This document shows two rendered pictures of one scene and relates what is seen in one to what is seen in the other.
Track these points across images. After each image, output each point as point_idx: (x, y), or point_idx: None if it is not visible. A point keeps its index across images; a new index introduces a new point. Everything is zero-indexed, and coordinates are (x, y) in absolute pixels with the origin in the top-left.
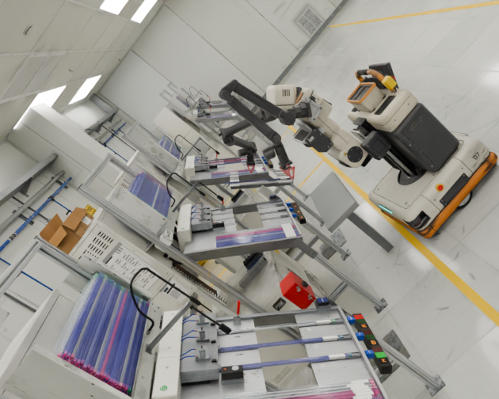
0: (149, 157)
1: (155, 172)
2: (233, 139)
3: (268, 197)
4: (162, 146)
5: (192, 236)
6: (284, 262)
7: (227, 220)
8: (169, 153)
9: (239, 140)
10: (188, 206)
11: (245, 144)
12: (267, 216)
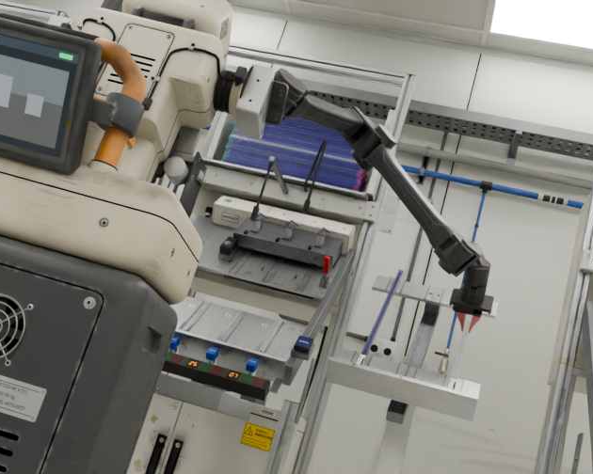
0: (592, 187)
1: None
2: (367, 157)
3: (314, 343)
4: None
5: (232, 229)
6: (208, 444)
7: (260, 273)
8: None
9: (390, 179)
10: (337, 229)
11: (406, 206)
12: (216, 313)
